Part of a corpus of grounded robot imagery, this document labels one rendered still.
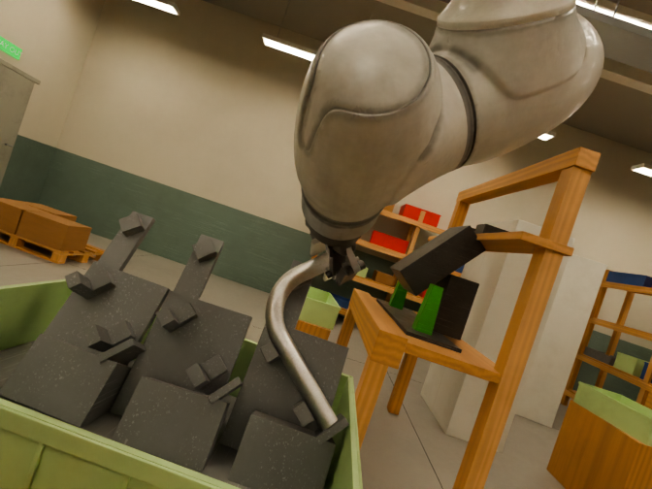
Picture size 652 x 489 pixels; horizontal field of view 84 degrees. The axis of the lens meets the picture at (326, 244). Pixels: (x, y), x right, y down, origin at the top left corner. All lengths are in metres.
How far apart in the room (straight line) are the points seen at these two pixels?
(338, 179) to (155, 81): 7.51
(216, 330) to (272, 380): 0.13
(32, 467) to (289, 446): 0.30
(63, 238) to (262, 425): 4.57
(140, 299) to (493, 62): 0.62
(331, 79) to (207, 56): 7.38
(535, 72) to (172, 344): 0.60
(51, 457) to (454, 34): 0.51
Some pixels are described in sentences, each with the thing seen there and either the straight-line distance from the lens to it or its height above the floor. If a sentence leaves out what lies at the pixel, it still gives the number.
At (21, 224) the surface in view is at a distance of 5.36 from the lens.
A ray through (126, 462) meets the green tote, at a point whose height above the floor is 0.95.
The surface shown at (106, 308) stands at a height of 0.97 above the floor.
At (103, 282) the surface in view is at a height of 1.01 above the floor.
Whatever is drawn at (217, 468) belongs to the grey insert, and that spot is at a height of 0.85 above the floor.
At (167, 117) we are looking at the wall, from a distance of 7.44.
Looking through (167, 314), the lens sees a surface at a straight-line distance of 0.62.
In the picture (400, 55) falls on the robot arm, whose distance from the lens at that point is 0.25.
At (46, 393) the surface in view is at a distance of 0.68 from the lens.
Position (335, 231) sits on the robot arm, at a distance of 0.37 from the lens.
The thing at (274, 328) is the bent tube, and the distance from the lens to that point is 0.59.
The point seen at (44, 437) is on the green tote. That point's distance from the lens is 0.45.
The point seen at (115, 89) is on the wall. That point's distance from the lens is 8.00.
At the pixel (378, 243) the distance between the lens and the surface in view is 6.04.
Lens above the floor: 1.20
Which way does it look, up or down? level
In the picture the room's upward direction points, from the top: 19 degrees clockwise
